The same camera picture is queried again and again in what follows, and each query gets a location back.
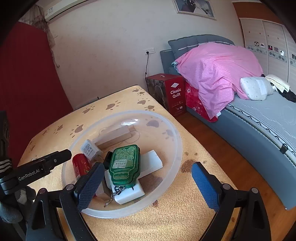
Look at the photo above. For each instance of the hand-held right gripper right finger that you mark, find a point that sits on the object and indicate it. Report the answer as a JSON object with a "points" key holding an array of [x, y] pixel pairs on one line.
{"points": [[205, 187]]}

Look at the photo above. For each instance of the person's left hand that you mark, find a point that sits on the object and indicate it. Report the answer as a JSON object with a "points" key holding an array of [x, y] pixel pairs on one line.
{"points": [[11, 210]]}

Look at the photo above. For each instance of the long white block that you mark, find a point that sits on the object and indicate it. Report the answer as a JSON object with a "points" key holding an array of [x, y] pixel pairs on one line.
{"points": [[151, 162]]}

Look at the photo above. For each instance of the white wardrobe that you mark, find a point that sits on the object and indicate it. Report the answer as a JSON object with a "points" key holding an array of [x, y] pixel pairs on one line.
{"points": [[266, 34]]}

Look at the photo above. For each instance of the red patterned curtain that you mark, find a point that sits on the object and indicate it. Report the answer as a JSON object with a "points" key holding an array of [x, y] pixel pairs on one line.
{"points": [[30, 81]]}

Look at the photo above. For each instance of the white lace curtain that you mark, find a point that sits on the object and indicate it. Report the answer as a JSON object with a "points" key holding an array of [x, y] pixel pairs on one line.
{"points": [[49, 34]]}

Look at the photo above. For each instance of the wooden block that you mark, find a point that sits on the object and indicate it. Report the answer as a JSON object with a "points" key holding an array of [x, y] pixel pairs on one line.
{"points": [[113, 136]]}

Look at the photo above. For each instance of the black clothes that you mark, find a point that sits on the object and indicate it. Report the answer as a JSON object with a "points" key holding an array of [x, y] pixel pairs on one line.
{"points": [[288, 96]]}

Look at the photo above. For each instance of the cream folded clothes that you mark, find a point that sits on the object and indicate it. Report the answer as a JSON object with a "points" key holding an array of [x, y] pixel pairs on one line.
{"points": [[278, 82]]}

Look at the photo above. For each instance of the pink dotted duvet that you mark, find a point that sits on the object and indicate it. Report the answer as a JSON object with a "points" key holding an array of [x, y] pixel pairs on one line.
{"points": [[215, 69]]}

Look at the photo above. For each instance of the white air conditioner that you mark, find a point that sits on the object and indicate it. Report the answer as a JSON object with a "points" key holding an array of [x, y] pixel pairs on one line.
{"points": [[62, 10]]}

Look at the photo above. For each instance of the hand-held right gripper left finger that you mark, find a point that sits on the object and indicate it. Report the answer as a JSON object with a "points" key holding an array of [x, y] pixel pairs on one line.
{"points": [[89, 185]]}

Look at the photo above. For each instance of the red can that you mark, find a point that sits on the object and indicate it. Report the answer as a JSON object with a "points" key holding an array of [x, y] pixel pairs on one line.
{"points": [[79, 165]]}

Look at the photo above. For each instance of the white pillow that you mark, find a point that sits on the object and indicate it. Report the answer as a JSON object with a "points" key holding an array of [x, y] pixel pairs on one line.
{"points": [[254, 89]]}

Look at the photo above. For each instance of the small black box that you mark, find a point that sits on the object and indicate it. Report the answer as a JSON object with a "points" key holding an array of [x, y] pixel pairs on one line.
{"points": [[107, 160]]}

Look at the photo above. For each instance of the white wall outlet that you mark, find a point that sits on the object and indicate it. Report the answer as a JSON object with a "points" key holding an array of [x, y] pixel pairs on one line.
{"points": [[149, 51]]}

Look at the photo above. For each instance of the grey bed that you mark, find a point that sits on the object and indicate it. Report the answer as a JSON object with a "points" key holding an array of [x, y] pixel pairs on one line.
{"points": [[266, 125]]}

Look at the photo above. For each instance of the white rounded box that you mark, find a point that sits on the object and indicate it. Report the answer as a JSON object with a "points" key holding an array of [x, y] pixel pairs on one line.
{"points": [[131, 193]]}

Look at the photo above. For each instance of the framed wall picture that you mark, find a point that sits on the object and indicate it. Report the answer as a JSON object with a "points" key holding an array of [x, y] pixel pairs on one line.
{"points": [[194, 8]]}

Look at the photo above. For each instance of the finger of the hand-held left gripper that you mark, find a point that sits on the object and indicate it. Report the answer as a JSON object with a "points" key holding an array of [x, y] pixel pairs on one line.
{"points": [[57, 157]]}

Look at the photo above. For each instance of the clear plastic bowl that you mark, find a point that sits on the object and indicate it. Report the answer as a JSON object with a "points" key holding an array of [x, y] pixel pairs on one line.
{"points": [[161, 139]]}

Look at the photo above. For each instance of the red floral bedding pack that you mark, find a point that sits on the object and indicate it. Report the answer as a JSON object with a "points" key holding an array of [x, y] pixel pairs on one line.
{"points": [[194, 99]]}

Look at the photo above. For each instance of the red cardboard box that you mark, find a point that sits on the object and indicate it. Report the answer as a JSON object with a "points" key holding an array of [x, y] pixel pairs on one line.
{"points": [[174, 95]]}

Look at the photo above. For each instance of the white charger adapter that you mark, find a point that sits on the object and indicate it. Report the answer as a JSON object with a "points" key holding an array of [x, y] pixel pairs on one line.
{"points": [[89, 148]]}

